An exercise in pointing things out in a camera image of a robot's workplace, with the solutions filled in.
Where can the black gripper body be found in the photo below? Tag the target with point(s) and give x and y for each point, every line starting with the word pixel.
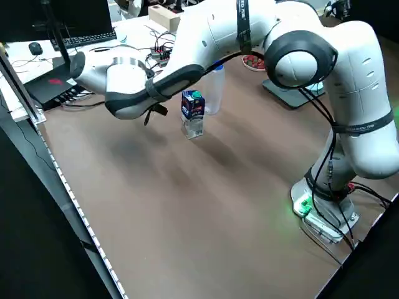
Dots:
pixel 147 72

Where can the blue milk carton green cap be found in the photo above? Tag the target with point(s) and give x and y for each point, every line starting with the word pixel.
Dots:
pixel 193 112

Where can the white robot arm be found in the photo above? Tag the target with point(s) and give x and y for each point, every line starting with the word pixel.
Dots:
pixel 311 62

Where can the white plate under strawberries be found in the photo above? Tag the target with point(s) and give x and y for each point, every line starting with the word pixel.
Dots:
pixel 252 69

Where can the grey rectangular tray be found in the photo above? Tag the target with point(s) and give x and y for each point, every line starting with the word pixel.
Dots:
pixel 290 96

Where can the white round plate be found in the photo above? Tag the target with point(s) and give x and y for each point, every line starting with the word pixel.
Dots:
pixel 318 89

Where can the grey usb hub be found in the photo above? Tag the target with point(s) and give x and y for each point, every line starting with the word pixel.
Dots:
pixel 162 56

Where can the small pale round dish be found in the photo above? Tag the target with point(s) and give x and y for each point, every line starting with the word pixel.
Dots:
pixel 123 37

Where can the pale wooden box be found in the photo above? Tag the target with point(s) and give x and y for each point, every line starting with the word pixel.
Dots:
pixel 162 17

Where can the black keyboard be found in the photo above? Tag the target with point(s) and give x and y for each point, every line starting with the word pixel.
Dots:
pixel 87 39

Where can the clear bottle blue cap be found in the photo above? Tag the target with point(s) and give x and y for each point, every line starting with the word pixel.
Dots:
pixel 215 96

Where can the black monitor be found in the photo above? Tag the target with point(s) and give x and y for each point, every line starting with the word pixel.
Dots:
pixel 78 15

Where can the black monitor stand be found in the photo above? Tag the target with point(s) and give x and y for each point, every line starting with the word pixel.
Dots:
pixel 59 37

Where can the black router red logo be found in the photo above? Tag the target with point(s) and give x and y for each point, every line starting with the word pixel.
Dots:
pixel 53 88

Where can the red strawberries heap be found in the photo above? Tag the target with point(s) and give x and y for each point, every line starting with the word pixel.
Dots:
pixel 254 61

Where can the black computer mouse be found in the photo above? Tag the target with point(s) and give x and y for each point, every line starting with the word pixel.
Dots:
pixel 35 48

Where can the aluminium frame bar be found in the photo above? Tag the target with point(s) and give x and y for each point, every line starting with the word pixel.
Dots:
pixel 22 90

